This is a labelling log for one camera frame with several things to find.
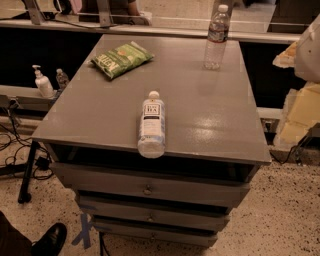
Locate clear water bottle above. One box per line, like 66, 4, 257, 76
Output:
204, 4, 230, 70

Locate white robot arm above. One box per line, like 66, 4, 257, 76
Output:
294, 14, 320, 83

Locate blue labelled plastic bottle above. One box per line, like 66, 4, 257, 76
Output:
137, 91, 165, 159

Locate small clear bottle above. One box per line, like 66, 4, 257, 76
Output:
56, 68, 69, 90

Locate white pump dispenser bottle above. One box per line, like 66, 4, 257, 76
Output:
32, 65, 54, 98

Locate grey drawer cabinet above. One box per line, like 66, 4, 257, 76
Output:
33, 36, 271, 247

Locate green chip bag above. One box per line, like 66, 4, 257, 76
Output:
91, 41, 154, 80

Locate top grey drawer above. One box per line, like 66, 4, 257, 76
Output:
51, 162, 250, 208

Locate grey drawer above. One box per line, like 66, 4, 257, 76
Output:
51, 162, 250, 208
76, 196, 230, 231
93, 219, 217, 247

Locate middle grey drawer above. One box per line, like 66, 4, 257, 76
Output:
76, 196, 230, 231

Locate bottom grey drawer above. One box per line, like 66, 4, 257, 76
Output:
93, 219, 217, 247

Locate blue tape cross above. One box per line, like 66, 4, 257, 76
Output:
71, 204, 113, 250

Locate black metal stand leg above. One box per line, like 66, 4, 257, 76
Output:
18, 141, 39, 204

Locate black leather shoe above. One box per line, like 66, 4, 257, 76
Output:
31, 222, 67, 256

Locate dark trouser leg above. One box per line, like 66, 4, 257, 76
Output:
0, 211, 32, 256

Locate black floor cables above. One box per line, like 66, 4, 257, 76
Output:
0, 103, 54, 182

